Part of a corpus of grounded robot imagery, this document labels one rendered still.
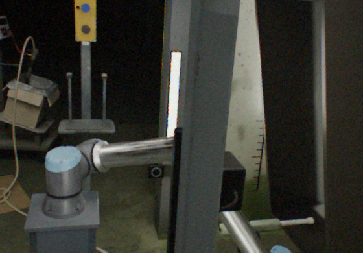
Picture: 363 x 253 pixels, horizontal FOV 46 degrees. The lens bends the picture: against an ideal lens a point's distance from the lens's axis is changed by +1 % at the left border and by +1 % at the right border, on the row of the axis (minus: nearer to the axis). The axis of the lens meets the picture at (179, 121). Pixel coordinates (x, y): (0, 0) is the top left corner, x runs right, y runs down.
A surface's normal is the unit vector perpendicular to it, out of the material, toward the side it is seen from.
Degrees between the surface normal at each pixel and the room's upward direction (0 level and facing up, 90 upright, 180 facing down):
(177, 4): 90
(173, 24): 90
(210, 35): 90
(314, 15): 91
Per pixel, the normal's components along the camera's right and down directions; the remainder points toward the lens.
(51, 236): 0.21, 0.31
